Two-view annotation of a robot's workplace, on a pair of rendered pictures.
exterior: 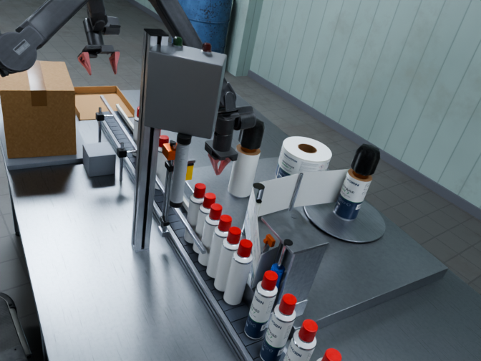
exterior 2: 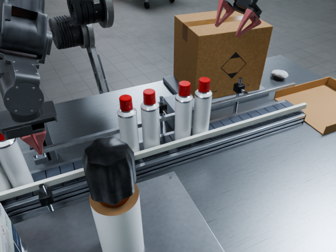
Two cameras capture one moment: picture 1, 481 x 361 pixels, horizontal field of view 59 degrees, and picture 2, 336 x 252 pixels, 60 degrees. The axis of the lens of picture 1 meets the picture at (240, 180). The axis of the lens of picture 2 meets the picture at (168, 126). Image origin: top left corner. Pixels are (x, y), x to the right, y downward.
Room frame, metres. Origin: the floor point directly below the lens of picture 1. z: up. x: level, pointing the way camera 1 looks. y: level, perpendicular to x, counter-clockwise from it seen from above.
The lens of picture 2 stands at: (1.52, -0.31, 1.48)
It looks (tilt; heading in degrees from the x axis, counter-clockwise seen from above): 38 degrees down; 102
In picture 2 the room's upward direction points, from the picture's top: straight up
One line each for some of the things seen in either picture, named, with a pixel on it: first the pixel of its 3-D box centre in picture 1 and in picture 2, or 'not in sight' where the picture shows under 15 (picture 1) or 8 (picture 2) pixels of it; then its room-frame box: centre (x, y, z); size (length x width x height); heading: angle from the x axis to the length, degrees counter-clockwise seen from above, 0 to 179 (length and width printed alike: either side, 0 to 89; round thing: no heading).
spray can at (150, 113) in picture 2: not in sight; (150, 122); (1.33, 0.33, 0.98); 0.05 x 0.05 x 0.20
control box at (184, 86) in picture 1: (185, 89); not in sight; (0.99, 0.18, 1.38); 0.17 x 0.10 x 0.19; 92
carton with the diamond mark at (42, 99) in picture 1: (37, 107); (217, 53); (1.47, 0.84, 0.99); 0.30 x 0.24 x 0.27; 32
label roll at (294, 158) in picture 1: (302, 163); not in sight; (1.55, -0.23, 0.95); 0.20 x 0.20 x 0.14
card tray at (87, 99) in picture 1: (99, 102); (326, 102); (1.92, 0.77, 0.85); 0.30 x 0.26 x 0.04; 37
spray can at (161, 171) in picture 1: (162, 162); (128, 128); (1.27, 0.28, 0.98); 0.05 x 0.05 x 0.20
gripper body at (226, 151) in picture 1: (222, 142); (24, 105); (1.15, 0.08, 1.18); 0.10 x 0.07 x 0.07; 38
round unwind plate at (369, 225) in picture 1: (343, 215); not in sight; (1.34, -0.41, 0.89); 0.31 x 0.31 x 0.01
